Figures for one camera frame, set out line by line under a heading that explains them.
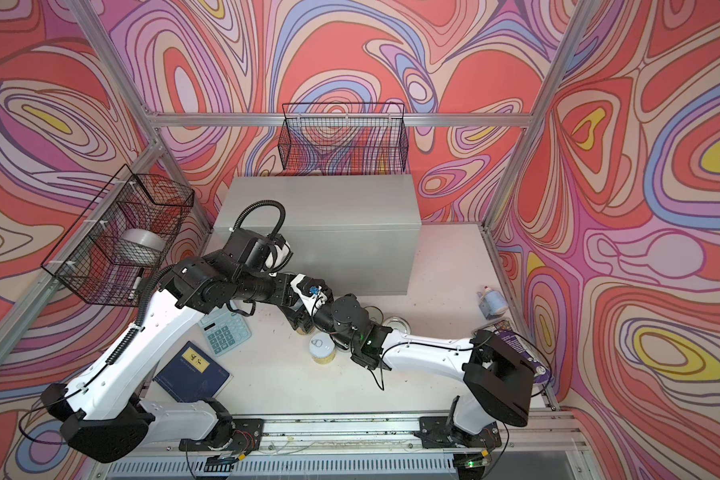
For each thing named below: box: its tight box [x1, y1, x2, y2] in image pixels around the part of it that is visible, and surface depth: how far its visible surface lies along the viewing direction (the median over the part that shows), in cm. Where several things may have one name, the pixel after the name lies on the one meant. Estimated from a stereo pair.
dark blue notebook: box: [152, 341, 234, 402], surface depth 82 cm
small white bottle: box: [477, 286, 509, 320], surface depth 92 cm
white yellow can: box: [309, 332, 336, 365], surface depth 84 cm
